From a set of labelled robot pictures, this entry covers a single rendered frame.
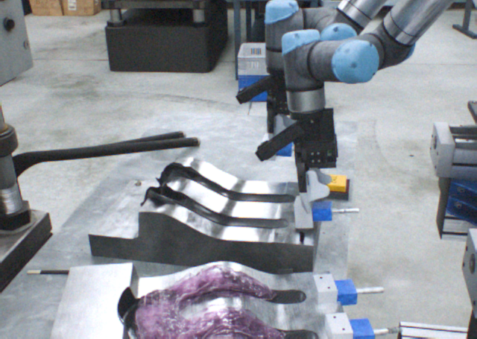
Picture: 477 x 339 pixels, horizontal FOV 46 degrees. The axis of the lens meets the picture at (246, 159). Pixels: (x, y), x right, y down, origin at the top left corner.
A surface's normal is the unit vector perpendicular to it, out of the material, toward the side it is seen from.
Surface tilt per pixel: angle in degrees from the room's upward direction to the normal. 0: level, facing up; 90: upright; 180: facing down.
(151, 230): 90
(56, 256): 0
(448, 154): 90
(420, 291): 0
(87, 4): 88
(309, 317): 0
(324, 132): 82
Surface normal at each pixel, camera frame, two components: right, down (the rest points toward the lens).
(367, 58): 0.65, 0.14
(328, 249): -0.02, -0.89
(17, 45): 0.98, 0.07
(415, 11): -0.51, 0.58
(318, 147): -0.21, 0.31
